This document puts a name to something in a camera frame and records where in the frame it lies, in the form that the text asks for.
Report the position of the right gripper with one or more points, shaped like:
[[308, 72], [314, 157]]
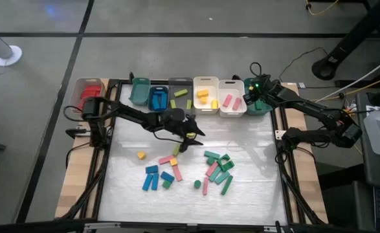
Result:
[[262, 89]]

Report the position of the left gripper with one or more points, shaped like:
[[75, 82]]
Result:
[[178, 123]]

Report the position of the green rectangular block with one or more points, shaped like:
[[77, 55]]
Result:
[[259, 105]]

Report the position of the pink rectangular block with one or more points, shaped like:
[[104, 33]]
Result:
[[205, 186], [237, 104], [177, 173], [227, 100], [211, 169], [166, 159]]

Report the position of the lime rectangular block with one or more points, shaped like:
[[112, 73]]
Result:
[[188, 104], [173, 103], [180, 93], [176, 151]]

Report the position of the teal rectangular block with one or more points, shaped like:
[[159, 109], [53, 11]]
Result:
[[212, 154], [215, 174], [222, 177]]

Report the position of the small teal block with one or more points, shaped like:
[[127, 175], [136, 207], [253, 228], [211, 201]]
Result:
[[211, 160]]

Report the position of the yellow rectangular block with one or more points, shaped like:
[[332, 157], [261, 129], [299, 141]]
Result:
[[202, 93], [214, 104]]

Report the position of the yellow cube block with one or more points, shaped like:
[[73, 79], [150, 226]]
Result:
[[141, 155], [203, 100], [173, 161]]

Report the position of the green cylinder block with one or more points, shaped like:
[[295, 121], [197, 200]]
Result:
[[197, 184]]

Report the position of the blue rectangular block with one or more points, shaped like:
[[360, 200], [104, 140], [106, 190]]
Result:
[[160, 93], [162, 101], [167, 176], [147, 182], [154, 181], [155, 102], [151, 169]]

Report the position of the green cube block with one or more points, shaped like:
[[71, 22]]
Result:
[[166, 184]]

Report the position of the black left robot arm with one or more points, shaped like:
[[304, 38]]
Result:
[[128, 113]]

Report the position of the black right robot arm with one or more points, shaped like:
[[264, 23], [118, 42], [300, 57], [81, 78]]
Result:
[[306, 105]]

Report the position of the teal plastic bin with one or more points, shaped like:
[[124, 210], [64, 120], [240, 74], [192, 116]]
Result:
[[267, 108], [139, 94]]

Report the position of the white plastic bin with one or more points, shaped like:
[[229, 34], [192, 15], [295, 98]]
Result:
[[210, 89], [231, 111]]

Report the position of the grey plastic bin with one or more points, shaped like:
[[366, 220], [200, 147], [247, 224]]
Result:
[[180, 106]]

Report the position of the green arch block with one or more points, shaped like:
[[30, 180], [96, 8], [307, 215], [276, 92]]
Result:
[[223, 158], [227, 166]]

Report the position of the small white device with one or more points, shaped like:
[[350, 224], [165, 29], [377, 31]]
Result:
[[302, 85]]

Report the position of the blue plastic bin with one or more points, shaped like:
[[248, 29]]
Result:
[[150, 97]]

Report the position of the long green block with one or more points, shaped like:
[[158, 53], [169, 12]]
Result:
[[226, 185]]

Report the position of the black floor stand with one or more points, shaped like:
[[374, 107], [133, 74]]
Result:
[[327, 66]]

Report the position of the red rectangular block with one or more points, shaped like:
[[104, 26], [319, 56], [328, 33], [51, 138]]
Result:
[[80, 103], [93, 88], [91, 94]]

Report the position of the translucent beige plastic bin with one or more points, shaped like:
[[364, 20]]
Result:
[[76, 87]]

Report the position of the dark floor case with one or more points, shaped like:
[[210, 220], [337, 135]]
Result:
[[345, 207]]

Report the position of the black front crossbar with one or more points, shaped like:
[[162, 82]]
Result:
[[31, 226]]

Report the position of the white corner bracket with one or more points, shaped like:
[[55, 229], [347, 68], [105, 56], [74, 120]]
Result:
[[277, 135]]

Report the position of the black table frame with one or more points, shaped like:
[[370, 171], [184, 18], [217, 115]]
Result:
[[116, 81]]

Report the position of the white pedestal stand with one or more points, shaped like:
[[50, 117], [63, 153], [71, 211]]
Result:
[[7, 55]]

